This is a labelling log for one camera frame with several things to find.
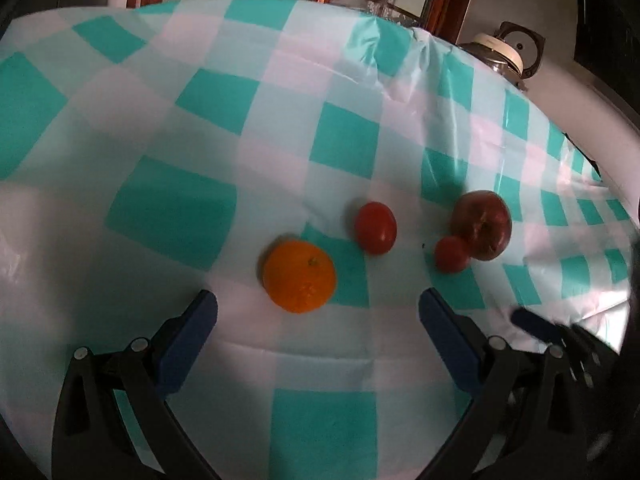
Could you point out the dark red apple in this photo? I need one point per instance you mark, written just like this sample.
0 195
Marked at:
482 230

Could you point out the orange mandarin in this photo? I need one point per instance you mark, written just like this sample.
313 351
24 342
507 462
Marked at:
299 276

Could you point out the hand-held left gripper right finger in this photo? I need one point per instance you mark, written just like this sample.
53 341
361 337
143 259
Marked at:
450 335

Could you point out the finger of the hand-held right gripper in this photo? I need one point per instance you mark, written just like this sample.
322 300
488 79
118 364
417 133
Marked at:
535 324

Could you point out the teal white checked tablecloth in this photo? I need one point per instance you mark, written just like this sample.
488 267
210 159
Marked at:
225 160

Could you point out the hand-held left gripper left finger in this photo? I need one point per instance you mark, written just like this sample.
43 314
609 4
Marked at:
187 332

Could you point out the kettle with cream lid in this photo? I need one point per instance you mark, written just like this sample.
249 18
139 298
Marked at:
510 52

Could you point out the small red tomato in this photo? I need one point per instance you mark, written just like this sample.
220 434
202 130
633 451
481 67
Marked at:
451 254

